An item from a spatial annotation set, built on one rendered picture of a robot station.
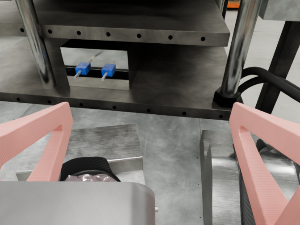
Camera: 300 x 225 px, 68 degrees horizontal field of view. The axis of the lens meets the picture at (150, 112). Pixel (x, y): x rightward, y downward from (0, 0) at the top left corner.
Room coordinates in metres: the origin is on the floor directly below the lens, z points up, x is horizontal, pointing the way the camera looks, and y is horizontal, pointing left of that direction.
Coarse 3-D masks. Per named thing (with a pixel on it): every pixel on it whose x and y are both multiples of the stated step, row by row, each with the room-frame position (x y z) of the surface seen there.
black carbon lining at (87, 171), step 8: (72, 160) 0.31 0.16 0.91; (80, 160) 0.32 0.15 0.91; (88, 160) 0.32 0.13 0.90; (96, 160) 0.32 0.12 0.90; (104, 160) 0.32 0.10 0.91; (64, 168) 0.30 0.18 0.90; (72, 168) 0.31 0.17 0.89; (80, 168) 0.32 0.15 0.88; (88, 168) 0.32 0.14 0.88; (96, 168) 0.32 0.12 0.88; (104, 168) 0.32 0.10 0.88; (64, 176) 0.30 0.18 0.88; (112, 176) 0.31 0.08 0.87
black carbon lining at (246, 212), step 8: (256, 144) 0.32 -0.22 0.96; (264, 144) 0.32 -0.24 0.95; (272, 152) 0.32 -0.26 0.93; (280, 152) 0.31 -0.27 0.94; (240, 168) 0.32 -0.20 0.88; (296, 168) 0.28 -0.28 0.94; (240, 176) 0.26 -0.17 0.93; (240, 184) 0.25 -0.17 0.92; (240, 192) 0.24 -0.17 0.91; (240, 200) 0.23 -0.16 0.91; (248, 200) 0.23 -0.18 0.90; (240, 208) 0.21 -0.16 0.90; (248, 208) 0.22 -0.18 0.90; (248, 216) 0.21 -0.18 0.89; (248, 224) 0.19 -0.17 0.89
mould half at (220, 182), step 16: (208, 144) 0.42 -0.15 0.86; (224, 144) 0.42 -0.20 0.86; (208, 160) 0.32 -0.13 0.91; (224, 160) 0.30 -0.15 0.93; (272, 160) 0.30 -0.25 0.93; (288, 160) 0.30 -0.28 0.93; (208, 176) 0.29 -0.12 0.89; (224, 176) 0.27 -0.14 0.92; (272, 176) 0.26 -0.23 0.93; (288, 176) 0.26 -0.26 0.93; (208, 192) 0.26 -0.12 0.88; (224, 192) 0.24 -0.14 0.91; (288, 192) 0.24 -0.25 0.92; (208, 208) 0.23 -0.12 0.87; (224, 208) 0.22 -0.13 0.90; (208, 224) 0.21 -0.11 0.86; (224, 224) 0.19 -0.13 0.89; (240, 224) 0.19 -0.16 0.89
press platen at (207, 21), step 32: (64, 0) 1.32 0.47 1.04; (96, 0) 1.33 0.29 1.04; (128, 0) 1.33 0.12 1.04; (160, 0) 1.33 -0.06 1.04; (192, 0) 1.33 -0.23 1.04; (0, 32) 0.89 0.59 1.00; (64, 32) 0.85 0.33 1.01; (96, 32) 0.84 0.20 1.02; (128, 32) 0.82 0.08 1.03; (160, 32) 0.80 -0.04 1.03; (192, 32) 0.79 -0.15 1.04; (224, 32) 0.78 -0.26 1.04
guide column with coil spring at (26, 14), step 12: (24, 0) 0.83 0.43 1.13; (24, 12) 0.82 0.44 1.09; (24, 24) 0.83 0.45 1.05; (36, 24) 0.84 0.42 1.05; (36, 36) 0.83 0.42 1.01; (36, 48) 0.82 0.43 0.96; (36, 60) 0.82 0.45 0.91; (48, 60) 0.85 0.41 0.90; (48, 72) 0.83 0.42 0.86; (48, 84) 0.82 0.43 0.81
